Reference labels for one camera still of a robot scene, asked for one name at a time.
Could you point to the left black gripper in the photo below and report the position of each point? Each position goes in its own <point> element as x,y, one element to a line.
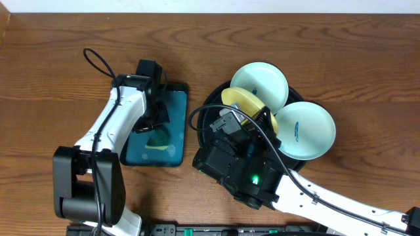
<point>157,117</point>

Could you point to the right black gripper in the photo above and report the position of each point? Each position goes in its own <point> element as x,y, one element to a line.
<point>260,132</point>

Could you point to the green yellow sponge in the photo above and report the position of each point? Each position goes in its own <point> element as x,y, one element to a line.
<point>158,139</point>

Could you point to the yellow plate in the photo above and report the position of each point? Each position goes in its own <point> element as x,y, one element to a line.
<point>248,102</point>

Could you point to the light blue plate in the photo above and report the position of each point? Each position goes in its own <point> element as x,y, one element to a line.
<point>307,130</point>
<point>265,81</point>

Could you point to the light blue plate top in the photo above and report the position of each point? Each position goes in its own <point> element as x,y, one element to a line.
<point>265,81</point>

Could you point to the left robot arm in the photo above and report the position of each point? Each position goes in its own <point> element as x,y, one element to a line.
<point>87,178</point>

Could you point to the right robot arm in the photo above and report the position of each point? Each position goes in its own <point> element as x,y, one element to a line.
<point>301,197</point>

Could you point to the round black tray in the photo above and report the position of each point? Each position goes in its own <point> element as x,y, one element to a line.
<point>207,116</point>

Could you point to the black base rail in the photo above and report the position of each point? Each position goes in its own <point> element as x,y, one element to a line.
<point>173,230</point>

